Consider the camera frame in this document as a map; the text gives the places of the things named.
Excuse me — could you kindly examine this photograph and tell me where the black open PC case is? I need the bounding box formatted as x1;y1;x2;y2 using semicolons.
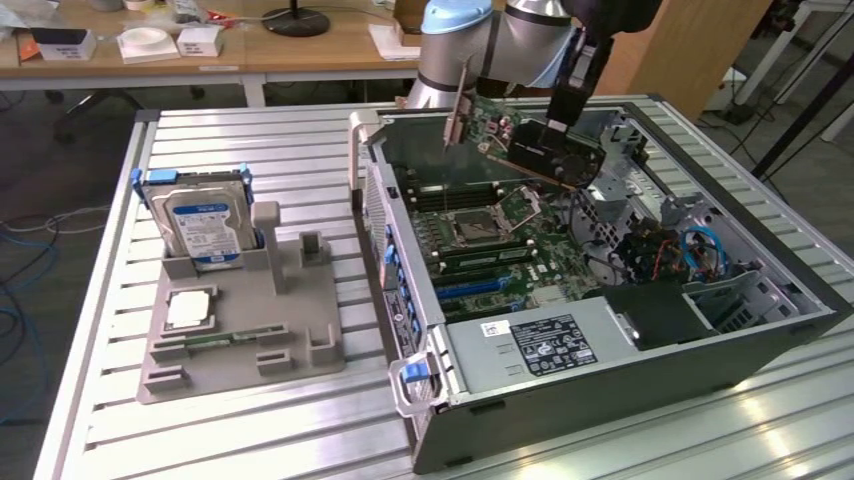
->
350;102;854;475

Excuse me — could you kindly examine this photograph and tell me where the wooden desk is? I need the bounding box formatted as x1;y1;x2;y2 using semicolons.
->
0;0;609;109

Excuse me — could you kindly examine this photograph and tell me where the grey parts rack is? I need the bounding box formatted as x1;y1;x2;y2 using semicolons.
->
135;199;347;406

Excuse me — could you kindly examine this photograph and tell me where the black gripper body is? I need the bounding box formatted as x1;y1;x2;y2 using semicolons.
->
570;0;664;37

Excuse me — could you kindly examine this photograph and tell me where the grey power supply unit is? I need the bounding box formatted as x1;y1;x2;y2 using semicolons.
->
443;297;643;396

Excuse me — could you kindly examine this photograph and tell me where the silver drive cage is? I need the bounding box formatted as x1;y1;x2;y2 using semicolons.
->
570;119;673;284

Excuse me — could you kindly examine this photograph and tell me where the metal socket cover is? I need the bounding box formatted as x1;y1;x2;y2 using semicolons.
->
493;184;545;236

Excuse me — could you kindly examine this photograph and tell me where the hard disk in blue caddy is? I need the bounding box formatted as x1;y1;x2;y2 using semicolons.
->
130;162;259;274

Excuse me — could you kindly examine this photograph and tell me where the blue disk wire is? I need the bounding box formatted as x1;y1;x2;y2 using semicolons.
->
678;226;730;282

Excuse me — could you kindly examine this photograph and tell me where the plain white box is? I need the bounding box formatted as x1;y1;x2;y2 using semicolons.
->
175;25;226;58

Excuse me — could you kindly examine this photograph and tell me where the white box with black top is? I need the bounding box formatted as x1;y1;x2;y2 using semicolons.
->
30;27;99;63

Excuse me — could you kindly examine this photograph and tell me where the black office chair base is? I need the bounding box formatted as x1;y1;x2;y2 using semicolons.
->
44;85;146;147

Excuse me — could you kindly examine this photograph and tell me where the silver CPU chip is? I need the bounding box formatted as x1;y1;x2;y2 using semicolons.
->
164;292;214;330

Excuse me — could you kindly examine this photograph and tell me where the blue expansion slot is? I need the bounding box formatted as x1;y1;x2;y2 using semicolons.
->
433;277;511;302

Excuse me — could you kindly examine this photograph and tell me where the wooden cabinet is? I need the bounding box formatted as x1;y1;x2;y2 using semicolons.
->
586;0;777;122

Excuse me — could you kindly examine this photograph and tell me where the black stand leg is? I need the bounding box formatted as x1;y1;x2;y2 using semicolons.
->
750;49;854;181

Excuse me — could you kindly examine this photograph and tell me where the green graphics card black cooler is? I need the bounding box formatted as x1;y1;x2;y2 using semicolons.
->
442;52;607;191

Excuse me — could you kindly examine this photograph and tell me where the green motherboard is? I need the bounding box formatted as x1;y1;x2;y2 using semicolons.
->
399;169;602;324

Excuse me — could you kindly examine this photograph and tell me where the green RAM stick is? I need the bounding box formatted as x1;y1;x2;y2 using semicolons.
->
183;327;277;350

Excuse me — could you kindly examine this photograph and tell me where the installed RAM stick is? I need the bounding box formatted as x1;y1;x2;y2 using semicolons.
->
438;248;534;274

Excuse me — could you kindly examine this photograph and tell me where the black lamp base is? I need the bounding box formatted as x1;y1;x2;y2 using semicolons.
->
261;0;333;38

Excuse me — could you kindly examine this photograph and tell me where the beige card retention latch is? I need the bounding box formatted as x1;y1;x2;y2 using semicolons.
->
349;110;385;193

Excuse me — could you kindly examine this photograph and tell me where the white floor cable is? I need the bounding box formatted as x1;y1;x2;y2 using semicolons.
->
0;203;110;237

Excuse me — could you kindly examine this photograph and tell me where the white paper stack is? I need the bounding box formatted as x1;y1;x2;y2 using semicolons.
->
369;22;425;62

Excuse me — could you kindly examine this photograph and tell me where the white square dish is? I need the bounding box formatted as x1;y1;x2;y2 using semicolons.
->
116;27;183;65

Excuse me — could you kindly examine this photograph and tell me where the CPU socket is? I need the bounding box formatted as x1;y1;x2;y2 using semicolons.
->
450;209;514;250

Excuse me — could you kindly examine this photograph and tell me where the blue floor cable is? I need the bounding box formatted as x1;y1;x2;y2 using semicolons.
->
0;219;63;427

